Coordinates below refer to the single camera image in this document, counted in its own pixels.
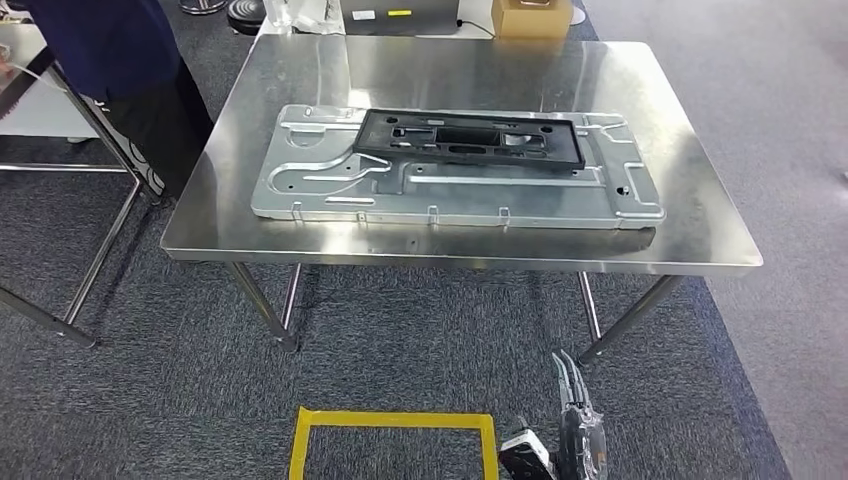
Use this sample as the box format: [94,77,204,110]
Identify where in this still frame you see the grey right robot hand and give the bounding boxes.
[551,349,609,480]

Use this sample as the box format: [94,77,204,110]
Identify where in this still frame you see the black plastic frame part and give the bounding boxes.
[351,108,588,173]

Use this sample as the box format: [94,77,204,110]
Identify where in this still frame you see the steel workbench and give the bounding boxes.
[160,33,765,367]

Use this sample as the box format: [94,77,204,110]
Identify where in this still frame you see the yellow floor tape square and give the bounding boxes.
[288,406,501,480]

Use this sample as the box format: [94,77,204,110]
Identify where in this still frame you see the stamped silver metal panel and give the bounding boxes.
[249,103,668,232]

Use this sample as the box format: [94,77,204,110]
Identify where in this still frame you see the brown cardboard box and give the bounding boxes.
[490,0,575,40]

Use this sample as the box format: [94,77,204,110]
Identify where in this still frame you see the white desk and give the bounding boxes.
[254,0,588,41]

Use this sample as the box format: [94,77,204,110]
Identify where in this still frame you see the grey laptop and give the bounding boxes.
[339,0,461,37]

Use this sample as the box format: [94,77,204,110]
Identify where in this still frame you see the clear plastic bag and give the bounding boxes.
[293,0,343,36]

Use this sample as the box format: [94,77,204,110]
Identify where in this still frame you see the steel side table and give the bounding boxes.
[0,46,167,350]

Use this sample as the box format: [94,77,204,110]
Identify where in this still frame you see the clear plastic bottle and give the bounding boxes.
[263,0,294,29]

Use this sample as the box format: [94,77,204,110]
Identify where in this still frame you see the round black stanchion base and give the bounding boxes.
[226,0,268,37]

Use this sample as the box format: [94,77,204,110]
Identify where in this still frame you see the round chrome stanchion base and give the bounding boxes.
[177,0,230,17]

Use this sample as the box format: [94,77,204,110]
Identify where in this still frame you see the person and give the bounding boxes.
[0,0,217,200]

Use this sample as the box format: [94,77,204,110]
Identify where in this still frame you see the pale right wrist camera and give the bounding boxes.
[498,429,556,480]

